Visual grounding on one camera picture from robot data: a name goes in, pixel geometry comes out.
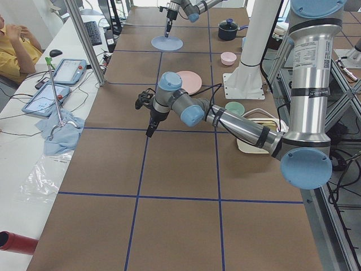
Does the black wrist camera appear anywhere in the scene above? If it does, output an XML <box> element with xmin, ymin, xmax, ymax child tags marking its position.
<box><xmin>135</xmin><ymin>88</ymin><xmax>155</xmax><ymax>110</ymax></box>

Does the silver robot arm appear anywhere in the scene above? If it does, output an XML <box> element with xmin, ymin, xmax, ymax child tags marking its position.
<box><xmin>159</xmin><ymin>0</ymin><xmax>222</xmax><ymax>38</ymax></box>
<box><xmin>135</xmin><ymin>1</ymin><xmax>347</xmax><ymax>190</ymax></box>

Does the pink plate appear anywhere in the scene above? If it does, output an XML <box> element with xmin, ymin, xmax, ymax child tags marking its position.
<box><xmin>177</xmin><ymin>71</ymin><xmax>202</xmax><ymax>95</ymax></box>

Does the aluminium frame post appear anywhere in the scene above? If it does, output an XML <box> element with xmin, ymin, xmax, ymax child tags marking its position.
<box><xmin>64</xmin><ymin>0</ymin><xmax>105</xmax><ymax>86</ymax></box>

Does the light blue plate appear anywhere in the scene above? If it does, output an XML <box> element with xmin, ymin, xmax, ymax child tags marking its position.
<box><xmin>151</xmin><ymin>36</ymin><xmax>183</xmax><ymax>51</ymax></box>

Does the light blue cloth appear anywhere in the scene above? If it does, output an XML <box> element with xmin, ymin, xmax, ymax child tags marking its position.
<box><xmin>36</xmin><ymin>108</ymin><xmax>85</xmax><ymax>155</ymax></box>

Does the person in yellow shirt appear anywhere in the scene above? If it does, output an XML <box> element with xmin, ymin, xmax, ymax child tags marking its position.
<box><xmin>1</xmin><ymin>18</ymin><xmax>43</xmax><ymax>85</ymax></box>

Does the clear plastic bag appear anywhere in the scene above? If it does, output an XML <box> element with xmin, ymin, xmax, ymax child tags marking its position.
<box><xmin>15</xmin><ymin>151</ymin><xmax>73</xmax><ymax>206</ymax></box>

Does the cream toaster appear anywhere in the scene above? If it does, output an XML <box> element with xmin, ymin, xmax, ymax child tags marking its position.
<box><xmin>236</xmin><ymin>108</ymin><xmax>288</xmax><ymax>154</ymax></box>

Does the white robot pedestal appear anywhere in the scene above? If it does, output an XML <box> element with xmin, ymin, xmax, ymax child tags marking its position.
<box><xmin>223</xmin><ymin>0</ymin><xmax>283</xmax><ymax>100</ymax></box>

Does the pink bowl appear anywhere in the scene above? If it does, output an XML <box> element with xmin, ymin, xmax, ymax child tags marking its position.
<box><xmin>221</xmin><ymin>51</ymin><xmax>237</xmax><ymax>66</ymax></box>

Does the red cylinder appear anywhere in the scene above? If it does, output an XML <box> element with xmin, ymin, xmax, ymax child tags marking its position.
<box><xmin>1</xmin><ymin>231</ymin><xmax>38</xmax><ymax>255</ymax></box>

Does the black keyboard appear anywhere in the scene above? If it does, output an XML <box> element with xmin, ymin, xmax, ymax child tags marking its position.
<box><xmin>83</xmin><ymin>21</ymin><xmax>102</xmax><ymax>46</ymax></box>

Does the light blue cup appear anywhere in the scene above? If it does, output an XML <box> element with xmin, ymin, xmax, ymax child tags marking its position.
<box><xmin>241</xmin><ymin>37</ymin><xmax>247</xmax><ymax>50</ymax></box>

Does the upper teach pendant tablet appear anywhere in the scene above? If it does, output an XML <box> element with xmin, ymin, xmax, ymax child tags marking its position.
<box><xmin>53</xmin><ymin>59</ymin><xmax>87</xmax><ymax>86</ymax></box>

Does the dark blue pot with lid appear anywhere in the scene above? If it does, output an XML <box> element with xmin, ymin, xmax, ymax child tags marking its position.
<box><xmin>218</xmin><ymin>18</ymin><xmax>249</xmax><ymax>41</ymax></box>

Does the reacher grabber stick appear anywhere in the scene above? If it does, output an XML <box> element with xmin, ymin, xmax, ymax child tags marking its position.
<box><xmin>45</xmin><ymin>56</ymin><xmax>78</xmax><ymax>141</ymax></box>

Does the black computer mouse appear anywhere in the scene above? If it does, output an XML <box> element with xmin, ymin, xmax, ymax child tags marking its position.
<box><xmin>49</xmin><ymin>49</ymin><xmax>63</xmax><ymax>58</ymax></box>

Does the teach pendant tablet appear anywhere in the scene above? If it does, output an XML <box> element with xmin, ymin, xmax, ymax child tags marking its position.
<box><xmin>21</xmin><ymin>82</ymin><xmax>71</xmax><ymax>117</ymax></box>
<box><xmin>53</xmin><ymin>59</ymin><xmax>87</xmax><ymax>86</ymax></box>

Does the lower teach pendant tablet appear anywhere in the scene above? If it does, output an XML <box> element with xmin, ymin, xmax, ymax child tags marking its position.
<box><xmin>21</xmin><ymin>82</ymin><xmax>71</xmax><ymax>117</ymax></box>

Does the black camera cable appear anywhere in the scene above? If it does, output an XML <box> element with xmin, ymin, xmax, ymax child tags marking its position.
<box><xmin>194</xmin><ymin>82</ymin><xmax>223</xmax><ymax>113</ymax></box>

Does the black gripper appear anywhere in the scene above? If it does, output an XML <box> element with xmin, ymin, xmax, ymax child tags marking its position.
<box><xmin>164</xmin><ymin>8</ymin><xmax>178</xmax><ymax>38</ymax></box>
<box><xmin>146</xmin><ymin>108</ymin><xmax>169</xmax><ymax>138</ymax></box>

